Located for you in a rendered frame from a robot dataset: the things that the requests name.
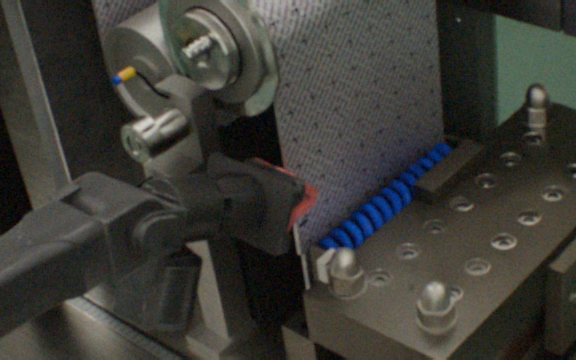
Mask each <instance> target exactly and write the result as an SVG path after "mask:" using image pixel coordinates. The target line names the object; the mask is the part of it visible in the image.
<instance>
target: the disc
mask: <svg viewBox="0 0 576 360"><path fill-rule="evenodd" d="M229 1H230V2H231V3H232V4H233V5H234V6H235V7H236V8H237V9H238V10H239V11H240V13H241V14H242V15H243V17H244V18H245V20H246V21H247V23H248V24H249V26H250V28H251V30H252V33H253V35H254V37H255V39H256V42H257V44H258V48H259V51H260V55H262V60H263V79H261V83H260V86H259V88H258V90H257V92H256V93H255V94H254V95H253V96H252V97H250V98H249V99H247V101H245V102H243V103H227V102H223V101H221V100H219V98H218V99H216V97H215V96H213V95H212V97H213V103H214V105H215V106H216V107H218V108H220V109H222V110H224V111H226V112H228V113H231V114H235V115H239V116H253V115H257V114H259V113H261V112H264V111H265V110H267V109H268V108H269V107H270V106H271V105H272V104H273V102H274V99H275V97H276V95H277V92H278V89H279V83H280V67H279V59H278V54H277V50H276V47H275V44H274V41H273V38H272V36H271V33H270V30H269V28H268V26H267V24H266V22H265V20H264V18H263V17H262V15H261V13H260V12H259V10H257V9H256V7H255V6H254V5H253V3H252V2H251V1H250V0H229ZM168 2H169V0H159V18H160V24H161V28H162V32H163V35H164V38H165V41H166V43H167V46H168V48H169V50H170V52H171V54H172V56H173V58H174V61H175V63H176V64H177V66H178V68H179V69H180V71H181V72H182V74H183V75H184V76H185V78H188V79H190V80H193V79H192V78H191V77H190V76H189V75H188V74H187V73H186V72H185V71H184V69H183V68H182V66H181V65H180V63H179V61H178V60H177V56H176V54H175V52H174V49H173V46H172V43H171V40H170V37H169V33H168V28H167V6H168ZM193 81H194V80H193Z"/></svg>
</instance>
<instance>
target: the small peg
mask: <svg viewBox="0 0 576 360"><path fill-rule="evenodd" d="M212 49H213V44H212V42H211V40H210V39H209V38H208V37H207V36H203V37H201V38H200V39H198V40H196V41H195V42H194V43H191V44H189V45H187V46H186V47H184V48H182V49H181V50H180V56H181V58H182V59H183V62H185V63H187V64H190V63H192V61H194V60H195V59H198V58H199V57H201V56H202V55H204V54H206V53H207V52H209V51H211V50H212Z"/></svg>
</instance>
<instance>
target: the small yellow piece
mask: <svg viewBox="0 0 576 360"><path fill-rule="evenodd" d="M135 74H136V75H138V76H140V77H141V78H142V79H143V80H144V81H145V82H146V83H147V85H148V86H149V87H150V88H151V89H152V91H154V93H155V94H156V95H157V96H159V97H161V98H165V99H168V100H170V98H169V97H168V96H166V95H163V94H161V92H159V91H158V90H157V89H155V88H154V86H153V85H152V84H151V83H150V81H149V80H148V79H147V78H146V77H145V76H144V75H143V74H141V73H140V72H138V71H135V70H134V68H132V67H129V68H127V69H125V70H124V71H122V72H120V73H119V74H117V75H116V76H115V77H112V79H111V80H112V83H113V85H114V86H119V84H121V83H123V82H125V81H126V80H128V79H129V78H131V77H133V76H134V75H135Z"/></svg>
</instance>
